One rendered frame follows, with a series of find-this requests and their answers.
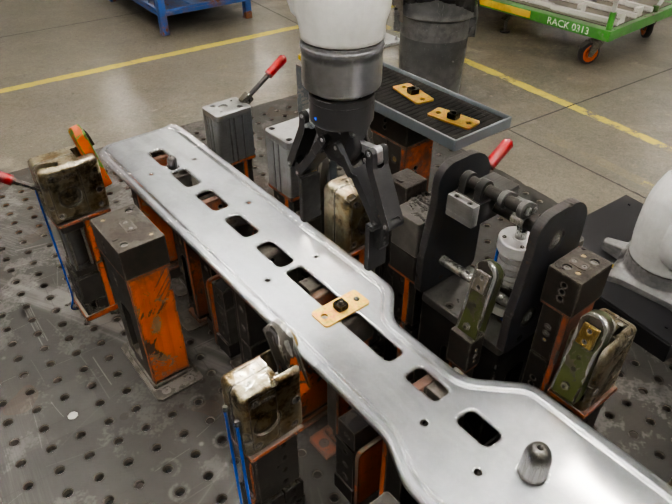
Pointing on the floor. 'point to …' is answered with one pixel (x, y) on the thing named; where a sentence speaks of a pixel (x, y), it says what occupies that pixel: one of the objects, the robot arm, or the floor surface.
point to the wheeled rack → (646, 14)
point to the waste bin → (435, 38)
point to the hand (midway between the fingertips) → (341, 233)
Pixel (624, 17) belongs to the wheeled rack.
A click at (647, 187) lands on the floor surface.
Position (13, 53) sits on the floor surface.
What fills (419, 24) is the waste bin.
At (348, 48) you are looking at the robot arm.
